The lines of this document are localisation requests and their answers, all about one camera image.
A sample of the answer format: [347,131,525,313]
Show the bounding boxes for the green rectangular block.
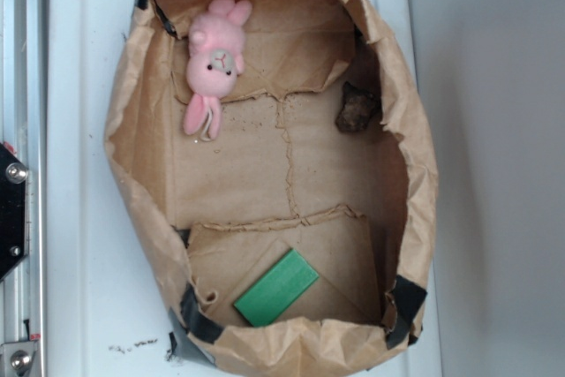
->
[234,249,320,327]

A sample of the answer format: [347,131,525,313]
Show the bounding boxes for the brown rock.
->
[335,81,381,133]

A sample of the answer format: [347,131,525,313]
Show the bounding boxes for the brown paper bag bin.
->
[105,0,438,376]

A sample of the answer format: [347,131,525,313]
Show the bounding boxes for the pink plush bunny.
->
[183,0,252,141]

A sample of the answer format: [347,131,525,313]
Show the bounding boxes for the aluminium frame rail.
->
[1,0,48,376]

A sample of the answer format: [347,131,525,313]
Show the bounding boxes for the black mounting bracket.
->
[0,144,29,283]

